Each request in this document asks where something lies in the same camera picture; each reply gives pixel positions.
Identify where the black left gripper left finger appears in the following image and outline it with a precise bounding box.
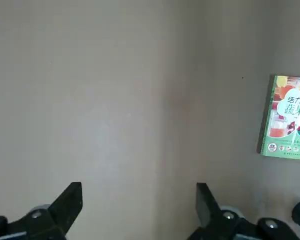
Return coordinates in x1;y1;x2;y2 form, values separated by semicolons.
0;181;84;240

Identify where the green colourful juice book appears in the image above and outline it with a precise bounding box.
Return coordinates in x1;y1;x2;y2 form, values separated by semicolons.
256;74;300;162

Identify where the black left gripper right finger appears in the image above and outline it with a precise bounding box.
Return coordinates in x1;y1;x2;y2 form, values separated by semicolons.
187;182;300;240

